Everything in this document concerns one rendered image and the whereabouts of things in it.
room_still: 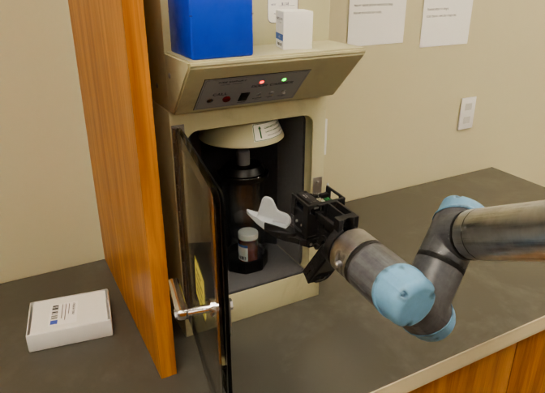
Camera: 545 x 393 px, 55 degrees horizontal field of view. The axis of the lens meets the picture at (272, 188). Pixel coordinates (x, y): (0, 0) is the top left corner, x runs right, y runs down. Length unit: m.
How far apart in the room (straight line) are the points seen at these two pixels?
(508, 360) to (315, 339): 0.47
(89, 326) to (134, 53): 0.59
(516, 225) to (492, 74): 1.39
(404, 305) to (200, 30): 0.47
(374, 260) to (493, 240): 0.15
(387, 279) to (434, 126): 1.24
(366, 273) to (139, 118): 0.40
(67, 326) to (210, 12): 0.68
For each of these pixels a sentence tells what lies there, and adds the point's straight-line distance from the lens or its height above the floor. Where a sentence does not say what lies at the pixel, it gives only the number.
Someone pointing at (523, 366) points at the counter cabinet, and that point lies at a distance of 1.42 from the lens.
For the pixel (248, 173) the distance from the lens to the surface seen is 1.07.
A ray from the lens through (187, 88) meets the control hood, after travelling 0.83.
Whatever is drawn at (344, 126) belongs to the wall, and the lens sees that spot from 1.65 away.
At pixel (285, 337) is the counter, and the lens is 1.11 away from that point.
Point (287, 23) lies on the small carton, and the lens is 0.89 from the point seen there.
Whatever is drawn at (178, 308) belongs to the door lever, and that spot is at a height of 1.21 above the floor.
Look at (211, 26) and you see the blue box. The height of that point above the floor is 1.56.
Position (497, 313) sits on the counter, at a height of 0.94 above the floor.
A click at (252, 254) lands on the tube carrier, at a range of 1.14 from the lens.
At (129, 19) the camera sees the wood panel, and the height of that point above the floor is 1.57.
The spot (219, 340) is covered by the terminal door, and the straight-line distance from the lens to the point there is 0.74.
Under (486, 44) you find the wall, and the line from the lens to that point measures 2.00.
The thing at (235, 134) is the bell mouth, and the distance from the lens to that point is 1.01.
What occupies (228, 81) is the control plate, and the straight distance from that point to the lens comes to 0.84.
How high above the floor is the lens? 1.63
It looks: 23 degrees down
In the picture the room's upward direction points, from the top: straight up
